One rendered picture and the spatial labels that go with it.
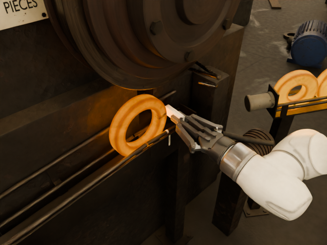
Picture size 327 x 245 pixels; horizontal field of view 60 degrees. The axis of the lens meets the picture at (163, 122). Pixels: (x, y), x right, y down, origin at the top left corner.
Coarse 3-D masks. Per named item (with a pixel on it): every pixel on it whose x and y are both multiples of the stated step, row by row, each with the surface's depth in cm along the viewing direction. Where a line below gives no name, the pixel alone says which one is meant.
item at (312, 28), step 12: (312, 24) 253; (324, 24) 256; (300, 36) 239; (312, 36) 233; (324, 36) 238; (300, 48) 241; (312, 48) 236; (324, 48) 232; (288, 60) 265; (300, 60) 247; (312, 60) 242
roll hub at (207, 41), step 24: (144, 0) 44; (168, 0) 49; (192, 0) 50; (216, 0) 55; (144, 24) 47; (168, 24) 52; (192, 24) 56; (216, 24) 61; (168, 48) 53; (192, 48) 58
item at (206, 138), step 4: (180, 120) 80; (184, 124) 80; (188, 124) 80; (184, 128) 80; (188, 128) 79; (192, 128) 79; (188, 132) 80; (192, 132) 78; (196, 132) 78; (200, 132) 77; (192, 136) 79; (196, 136) 78; (200, 136) 76; (204, 136) 76; (196, 140) 79; (208, 140) 75
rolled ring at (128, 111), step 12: (144, 96) 74; (120, 108) 72; (132, 108) 71; (144, 108) 74; (156, 108) 78; (120, 120) 71; (156, 120) 82; (120, 132) 72; (156, 132) 83; (120, 144) 74; (132, 144) 80
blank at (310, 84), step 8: (296, 72) 96; (304, 72) 96; (280, 80) 98; (288, 80) 96; (296, 80) 96; (304, 80) 96; (312, 80) 97; (280, 88) 97; (288, 88) 98; (304, 88) 100; (312, 88) 99; (280, 96) 99; (288, 96) 103; (296, 96) 103; (304, 96) 101; (312, 96) 102; (296, 104) 103
